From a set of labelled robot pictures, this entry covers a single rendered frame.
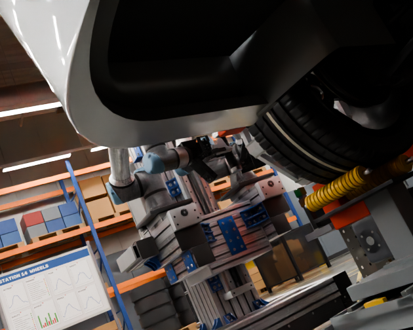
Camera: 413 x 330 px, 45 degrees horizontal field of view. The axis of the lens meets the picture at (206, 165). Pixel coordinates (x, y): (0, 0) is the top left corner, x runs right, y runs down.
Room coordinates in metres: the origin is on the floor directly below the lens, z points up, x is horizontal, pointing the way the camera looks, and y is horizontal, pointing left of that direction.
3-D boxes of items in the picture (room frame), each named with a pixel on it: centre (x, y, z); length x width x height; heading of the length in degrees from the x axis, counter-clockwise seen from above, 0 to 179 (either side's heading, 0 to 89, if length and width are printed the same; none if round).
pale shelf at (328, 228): (2.46, -0.50, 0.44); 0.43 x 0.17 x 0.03; 129
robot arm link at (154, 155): (1.64, 0.14, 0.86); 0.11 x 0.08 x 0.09; 129
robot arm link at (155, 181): (2.30, 0.28, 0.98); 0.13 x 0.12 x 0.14; 114
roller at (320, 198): (1.60, -0.34, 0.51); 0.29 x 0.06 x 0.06; 39
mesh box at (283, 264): (10.72, -0.76, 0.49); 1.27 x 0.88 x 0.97; 32
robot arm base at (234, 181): (2.56, -0.14, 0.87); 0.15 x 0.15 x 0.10
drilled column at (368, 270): (2.48, -0.52, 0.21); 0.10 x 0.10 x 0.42; 39
